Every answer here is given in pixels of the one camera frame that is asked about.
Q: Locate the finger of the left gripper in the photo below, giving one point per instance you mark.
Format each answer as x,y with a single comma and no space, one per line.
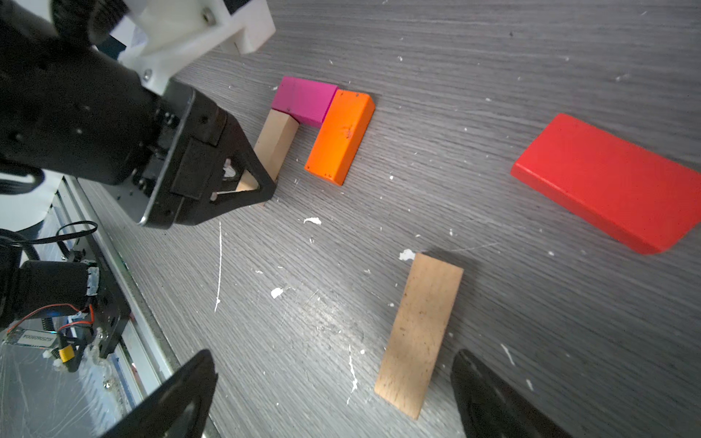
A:
220,174

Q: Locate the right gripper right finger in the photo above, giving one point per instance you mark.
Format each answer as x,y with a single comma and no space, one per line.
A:
490,407

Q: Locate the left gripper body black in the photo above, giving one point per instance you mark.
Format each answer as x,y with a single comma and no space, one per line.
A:
173,185

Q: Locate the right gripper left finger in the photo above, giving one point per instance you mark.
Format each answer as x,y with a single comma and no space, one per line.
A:
178,408

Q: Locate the natural wood block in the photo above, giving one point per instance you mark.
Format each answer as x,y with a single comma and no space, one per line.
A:
417,334
275,140

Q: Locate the magenta block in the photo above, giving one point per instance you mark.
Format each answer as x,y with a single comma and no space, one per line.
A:
306,101

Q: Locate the orange block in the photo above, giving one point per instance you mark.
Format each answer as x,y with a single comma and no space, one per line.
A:
340,136

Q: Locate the red block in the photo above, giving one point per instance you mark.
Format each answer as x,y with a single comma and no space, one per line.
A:
638,198

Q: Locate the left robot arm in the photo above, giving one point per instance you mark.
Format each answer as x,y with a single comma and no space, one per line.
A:
91,91

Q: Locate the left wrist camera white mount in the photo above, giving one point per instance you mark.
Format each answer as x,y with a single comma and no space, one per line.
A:
179,32

